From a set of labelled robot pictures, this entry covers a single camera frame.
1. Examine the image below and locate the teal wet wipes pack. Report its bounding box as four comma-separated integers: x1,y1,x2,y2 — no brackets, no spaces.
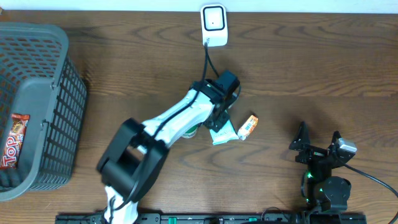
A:
210,120,239,145

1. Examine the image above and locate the black camera cable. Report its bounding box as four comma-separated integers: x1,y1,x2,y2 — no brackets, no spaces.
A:
341,163,398,224

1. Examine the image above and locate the red Top candy bar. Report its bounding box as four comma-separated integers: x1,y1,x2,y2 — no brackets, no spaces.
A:
1,113,30,170

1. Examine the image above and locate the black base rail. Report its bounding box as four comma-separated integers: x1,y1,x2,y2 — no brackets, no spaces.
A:
55,207,368,224

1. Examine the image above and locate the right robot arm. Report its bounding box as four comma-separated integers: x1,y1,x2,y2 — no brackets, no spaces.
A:
289,121,357,213

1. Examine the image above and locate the grey plastic mesh basket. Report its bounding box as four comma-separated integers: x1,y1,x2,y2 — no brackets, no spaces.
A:
1,22,87,201

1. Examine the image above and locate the orange tissue pack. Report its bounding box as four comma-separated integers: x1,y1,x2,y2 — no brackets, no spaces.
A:
237,115,258,141

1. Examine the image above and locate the green lid plastic jar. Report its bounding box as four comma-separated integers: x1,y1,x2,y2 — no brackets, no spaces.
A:
182,124,198,139

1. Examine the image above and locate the white barcode scanner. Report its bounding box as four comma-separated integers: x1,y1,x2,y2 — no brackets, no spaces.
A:
200,4,228,47

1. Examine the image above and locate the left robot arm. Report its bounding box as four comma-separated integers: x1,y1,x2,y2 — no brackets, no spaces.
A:
96,70,241,223

